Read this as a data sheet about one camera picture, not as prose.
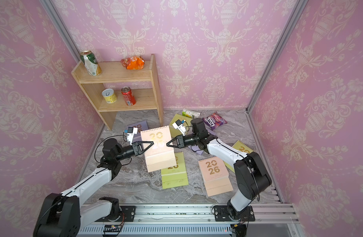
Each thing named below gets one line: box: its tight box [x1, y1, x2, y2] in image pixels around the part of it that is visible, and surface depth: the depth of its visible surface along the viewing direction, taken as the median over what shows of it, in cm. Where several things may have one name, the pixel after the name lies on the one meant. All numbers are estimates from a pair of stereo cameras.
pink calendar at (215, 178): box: [198, 156, 234, 198], surface depth 87 cm
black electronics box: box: [103, 221, 125, 237], surface depth 74 cm
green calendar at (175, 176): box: [160, 151, 189, 190], surface depth 88 cm
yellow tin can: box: [101, 88, 118, 104], surface depth 96 cm
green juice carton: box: [181, 108, 202, 119], surface depth 115 cm
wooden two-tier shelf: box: [71, 53, 164, 131], surface depth 91 cm
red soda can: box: [121, 85, 137, 107], surface depth 89 cm
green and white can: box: [79, 49, 103, 77], surface depth 74 cm
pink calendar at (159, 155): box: [140, 125, 178, 173], surface depth 77 cm
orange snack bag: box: [120, 55, 146, 70], surface depth 79 cm
